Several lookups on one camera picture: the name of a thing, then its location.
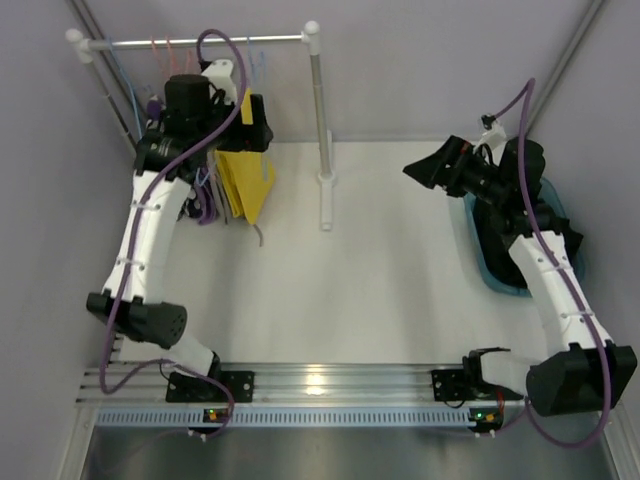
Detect yellow trousers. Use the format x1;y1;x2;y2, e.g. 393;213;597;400
214;88;275;227

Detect light blue wire hanger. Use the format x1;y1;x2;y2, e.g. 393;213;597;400
247;38;268;93

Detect black trousers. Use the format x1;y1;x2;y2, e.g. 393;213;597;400
473;189;585;288

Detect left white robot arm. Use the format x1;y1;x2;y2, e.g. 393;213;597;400
86;74;273;395

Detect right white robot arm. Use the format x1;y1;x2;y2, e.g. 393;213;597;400
403;136;638;417

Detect grey trousers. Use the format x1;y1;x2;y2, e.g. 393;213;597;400
202;149;275;247

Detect purple trousers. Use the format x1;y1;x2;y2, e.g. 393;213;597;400
194;184;216;225

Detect blue hanger far left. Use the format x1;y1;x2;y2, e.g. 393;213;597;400
107;37;148;139

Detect teal plastic basin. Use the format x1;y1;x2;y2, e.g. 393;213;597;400
460;174;587;299

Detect white metal clothes rack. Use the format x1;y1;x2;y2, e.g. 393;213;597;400
65;20;337;231

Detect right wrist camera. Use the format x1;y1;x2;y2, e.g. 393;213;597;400
474;114;507;151

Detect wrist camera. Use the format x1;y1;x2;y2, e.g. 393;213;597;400
474;114;507;151
201;59;237;106

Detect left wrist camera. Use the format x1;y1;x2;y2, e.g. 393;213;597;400
201;59;237;106

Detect pink wire hanger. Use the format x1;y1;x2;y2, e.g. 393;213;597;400
165;37;196;76
150;37;171;79

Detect aluminium mounting rail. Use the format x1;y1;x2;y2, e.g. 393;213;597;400
74;362;621;436

